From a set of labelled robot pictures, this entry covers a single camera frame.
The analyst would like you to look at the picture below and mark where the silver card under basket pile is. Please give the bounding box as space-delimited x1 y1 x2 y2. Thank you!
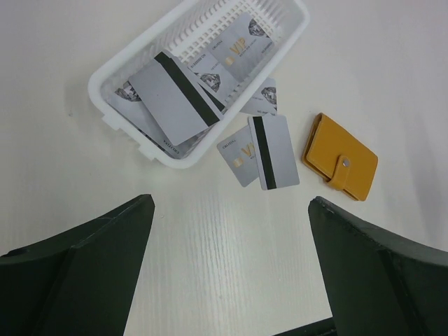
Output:
109 81 184 159

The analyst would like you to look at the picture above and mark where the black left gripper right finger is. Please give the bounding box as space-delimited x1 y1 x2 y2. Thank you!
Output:
308 197 447 335

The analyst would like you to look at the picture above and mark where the silver diamond card by basket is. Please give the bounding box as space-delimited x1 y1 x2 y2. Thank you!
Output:
240 78 277 116

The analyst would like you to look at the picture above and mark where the silver diamond card in basket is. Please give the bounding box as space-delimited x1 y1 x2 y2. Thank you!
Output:
188 50 238 114

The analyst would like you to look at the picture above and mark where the silver stripe card in basket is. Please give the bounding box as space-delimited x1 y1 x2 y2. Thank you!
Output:
129 50 225 146

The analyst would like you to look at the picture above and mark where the silver VIP card on table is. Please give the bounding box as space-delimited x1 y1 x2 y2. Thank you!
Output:
217 125 259 188

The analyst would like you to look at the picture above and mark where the silver VIP card in basket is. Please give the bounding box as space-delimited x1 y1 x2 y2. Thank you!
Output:
207 12 274 83

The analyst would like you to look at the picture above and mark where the silver card black stripe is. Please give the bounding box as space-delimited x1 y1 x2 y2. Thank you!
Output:
248 114 300 190

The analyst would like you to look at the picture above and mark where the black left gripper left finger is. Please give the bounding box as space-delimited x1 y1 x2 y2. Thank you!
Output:
1 195 155 335

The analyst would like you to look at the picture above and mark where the white plastic basket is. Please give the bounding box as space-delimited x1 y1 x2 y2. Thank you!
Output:
87 1 310 169

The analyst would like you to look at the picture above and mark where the yellow leather card holder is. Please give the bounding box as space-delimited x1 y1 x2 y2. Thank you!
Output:
302 113 378 202

